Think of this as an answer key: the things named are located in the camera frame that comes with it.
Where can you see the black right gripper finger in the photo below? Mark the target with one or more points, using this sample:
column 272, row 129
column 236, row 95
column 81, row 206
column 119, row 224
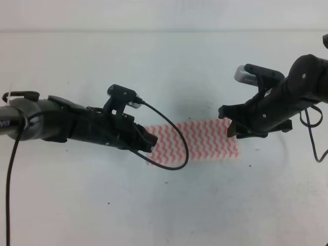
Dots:
column 237, row 113
column 236, row 129

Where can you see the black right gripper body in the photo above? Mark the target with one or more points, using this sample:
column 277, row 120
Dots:
column 264, row 114

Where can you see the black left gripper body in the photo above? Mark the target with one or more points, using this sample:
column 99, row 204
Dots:
column 104, row 129

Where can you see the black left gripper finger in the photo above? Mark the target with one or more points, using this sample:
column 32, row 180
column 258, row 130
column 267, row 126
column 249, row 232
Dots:
column 143, row 145
column 145, row 135

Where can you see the pink white wavy towel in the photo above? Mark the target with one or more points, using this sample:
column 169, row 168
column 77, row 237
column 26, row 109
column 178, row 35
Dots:
column 206, row 139

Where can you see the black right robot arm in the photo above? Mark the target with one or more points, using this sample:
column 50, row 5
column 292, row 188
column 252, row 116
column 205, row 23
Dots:
column 309, row 73

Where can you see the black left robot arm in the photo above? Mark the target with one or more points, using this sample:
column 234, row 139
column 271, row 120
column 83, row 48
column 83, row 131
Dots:
column 57, row 120

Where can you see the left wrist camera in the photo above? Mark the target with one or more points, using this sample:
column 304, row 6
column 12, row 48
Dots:
column 119, row 98

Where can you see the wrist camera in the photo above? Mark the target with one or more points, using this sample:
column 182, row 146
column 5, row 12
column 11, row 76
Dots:
column 119, row 98
column 263, row 78

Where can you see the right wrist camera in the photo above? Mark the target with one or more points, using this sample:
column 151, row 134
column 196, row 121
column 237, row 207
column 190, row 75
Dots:
column 263, row 78

